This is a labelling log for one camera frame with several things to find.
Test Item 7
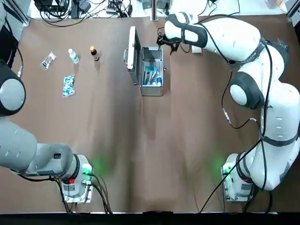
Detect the brown swab stick packet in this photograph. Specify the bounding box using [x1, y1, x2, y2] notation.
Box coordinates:
[39, 51, 57, 71]

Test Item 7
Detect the aluminium corner post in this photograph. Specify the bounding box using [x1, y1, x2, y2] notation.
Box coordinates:
[14, 0, 31, 27]
[287, 4, 300, 19]

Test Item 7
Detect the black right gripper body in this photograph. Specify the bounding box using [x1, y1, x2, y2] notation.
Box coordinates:
[163, 37, 181, 46]

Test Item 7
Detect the black network switch box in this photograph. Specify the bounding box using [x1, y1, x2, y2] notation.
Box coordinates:
[34, 0, 69, 14]

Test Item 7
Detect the aluminium frame post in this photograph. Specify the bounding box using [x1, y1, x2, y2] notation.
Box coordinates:
[151, 0, 160, 21]

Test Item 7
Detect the black cable hub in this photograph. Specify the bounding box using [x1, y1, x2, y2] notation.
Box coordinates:
[106, 0, 132, 15]

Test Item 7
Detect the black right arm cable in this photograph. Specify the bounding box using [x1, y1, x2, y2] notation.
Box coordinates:
[221, 67, 262, 129]

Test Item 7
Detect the black power adapter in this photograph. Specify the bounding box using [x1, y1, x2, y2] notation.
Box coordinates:
[70, 0, 92, 18]

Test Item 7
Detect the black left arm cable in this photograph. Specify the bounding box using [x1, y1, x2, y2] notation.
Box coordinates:
[15, 45, 24, 78]

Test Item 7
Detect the white plastic bottle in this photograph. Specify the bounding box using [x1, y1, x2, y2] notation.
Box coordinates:
[67, 48, 79, 64]

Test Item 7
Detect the black base cable bundle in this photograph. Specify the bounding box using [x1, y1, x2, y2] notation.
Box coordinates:
[89, 172, 113, 214]

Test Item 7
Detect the blue cotton swab packet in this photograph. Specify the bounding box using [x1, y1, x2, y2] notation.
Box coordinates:
[143, 66, 158, 85]

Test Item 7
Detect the silver aluminium medicine case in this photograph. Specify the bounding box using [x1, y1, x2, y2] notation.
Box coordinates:
[123, 26, 166, 97]

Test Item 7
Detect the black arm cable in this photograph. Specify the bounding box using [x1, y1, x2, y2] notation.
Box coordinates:
[15, 45, 24, 78]
[221, 67, 262, 129]

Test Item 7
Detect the brown glass bottle orange cap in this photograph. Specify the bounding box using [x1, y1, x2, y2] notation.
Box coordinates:
[90, 46, 99, 62]

